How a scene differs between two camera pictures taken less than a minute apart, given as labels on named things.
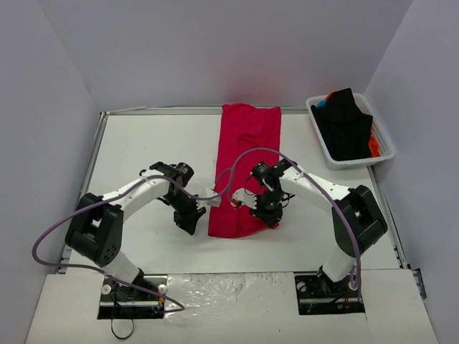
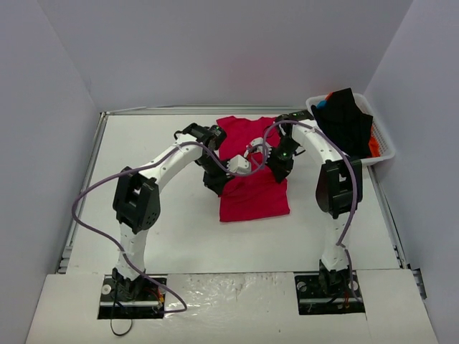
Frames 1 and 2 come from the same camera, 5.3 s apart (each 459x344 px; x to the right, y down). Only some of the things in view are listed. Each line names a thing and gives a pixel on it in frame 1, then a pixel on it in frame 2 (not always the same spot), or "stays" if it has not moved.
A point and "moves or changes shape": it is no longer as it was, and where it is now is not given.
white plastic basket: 386,147 stays
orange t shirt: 374,147 stays
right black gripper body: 267,216 to 280,171
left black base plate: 122,301 stays
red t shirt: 249,135 moves or changes shape
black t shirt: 346,128 stays
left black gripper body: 187,218 to 216,183
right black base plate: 317,294 stays
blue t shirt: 321,104 stays
